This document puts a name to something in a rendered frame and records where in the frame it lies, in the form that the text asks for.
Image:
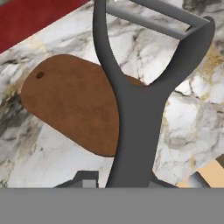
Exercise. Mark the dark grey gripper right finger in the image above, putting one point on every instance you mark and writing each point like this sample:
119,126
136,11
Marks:
159,183

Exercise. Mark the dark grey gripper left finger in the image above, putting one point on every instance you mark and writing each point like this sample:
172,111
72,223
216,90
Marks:
86,178

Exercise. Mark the dark grey Y-shaped peeler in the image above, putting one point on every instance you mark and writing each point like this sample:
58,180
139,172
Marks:
137,122

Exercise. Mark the open wooden drawer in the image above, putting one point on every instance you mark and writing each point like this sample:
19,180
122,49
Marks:
208,175

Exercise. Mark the brown wooden cutting board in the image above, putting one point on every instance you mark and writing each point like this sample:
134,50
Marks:
73,102

